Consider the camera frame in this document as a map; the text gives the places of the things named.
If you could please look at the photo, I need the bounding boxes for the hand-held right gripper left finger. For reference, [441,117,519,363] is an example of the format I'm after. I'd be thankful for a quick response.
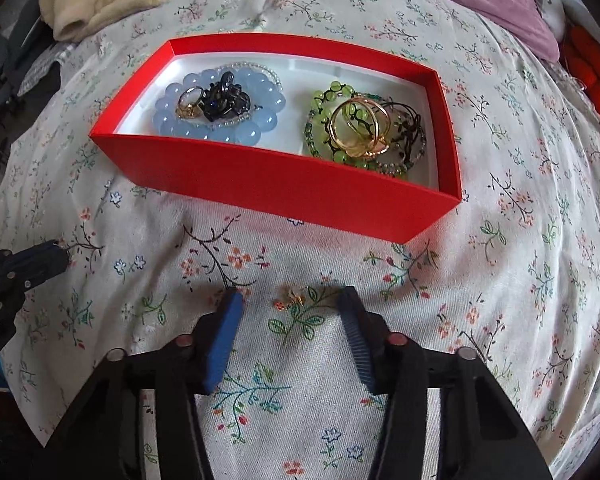
[42,287,245,480]

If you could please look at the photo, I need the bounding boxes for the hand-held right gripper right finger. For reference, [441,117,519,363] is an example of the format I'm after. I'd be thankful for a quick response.
[337,285,553,480]

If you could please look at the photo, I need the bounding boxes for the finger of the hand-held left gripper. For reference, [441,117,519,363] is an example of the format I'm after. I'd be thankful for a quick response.
[0,241,72,295]

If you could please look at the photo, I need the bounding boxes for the small gold earring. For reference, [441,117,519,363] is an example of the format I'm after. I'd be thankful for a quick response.
[274,285,306,311]

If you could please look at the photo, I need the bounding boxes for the red cardboard box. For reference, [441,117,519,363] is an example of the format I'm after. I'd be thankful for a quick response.
[89,32,463,243]

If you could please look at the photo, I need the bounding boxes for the gold hoop rings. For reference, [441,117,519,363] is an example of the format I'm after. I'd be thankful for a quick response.
[328,99,394,159]

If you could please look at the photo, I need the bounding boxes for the small ring with stone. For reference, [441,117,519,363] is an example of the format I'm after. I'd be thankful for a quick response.
[175,86,206,121]

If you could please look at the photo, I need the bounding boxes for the black flower hair clip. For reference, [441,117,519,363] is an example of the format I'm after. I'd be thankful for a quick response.
[200,71,254,122]

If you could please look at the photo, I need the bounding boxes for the green bead cord bracelet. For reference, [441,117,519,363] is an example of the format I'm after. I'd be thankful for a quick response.
[307,80,426,175]

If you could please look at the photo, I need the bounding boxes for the light blue bead bracelet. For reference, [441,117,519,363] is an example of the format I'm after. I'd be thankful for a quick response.
[152,70,287,147]

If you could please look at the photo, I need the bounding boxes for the floral bed sheet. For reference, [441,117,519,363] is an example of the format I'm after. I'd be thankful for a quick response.
[0,0,600,480]

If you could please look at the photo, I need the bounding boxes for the grey checked cloth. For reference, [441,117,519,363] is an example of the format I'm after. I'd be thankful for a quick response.
[15,42,76,98]

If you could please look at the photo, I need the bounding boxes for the dark grey chair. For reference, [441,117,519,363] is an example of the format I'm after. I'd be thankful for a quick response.
[0,0,63,163]

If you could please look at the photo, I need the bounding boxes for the orange knitted cloth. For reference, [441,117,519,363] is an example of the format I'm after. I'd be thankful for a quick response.
[560,25,600,136]

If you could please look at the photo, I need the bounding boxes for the white floral pillow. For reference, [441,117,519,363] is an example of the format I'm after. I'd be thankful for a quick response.
[524,0,583,41]

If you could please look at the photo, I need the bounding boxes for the dark green bead bracelet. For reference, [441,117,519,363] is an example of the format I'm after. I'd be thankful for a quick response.
[302,92,423,179]

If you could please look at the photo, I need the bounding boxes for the silver bead bracelet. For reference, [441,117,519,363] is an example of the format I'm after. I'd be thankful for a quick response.
[200,61,284,128]

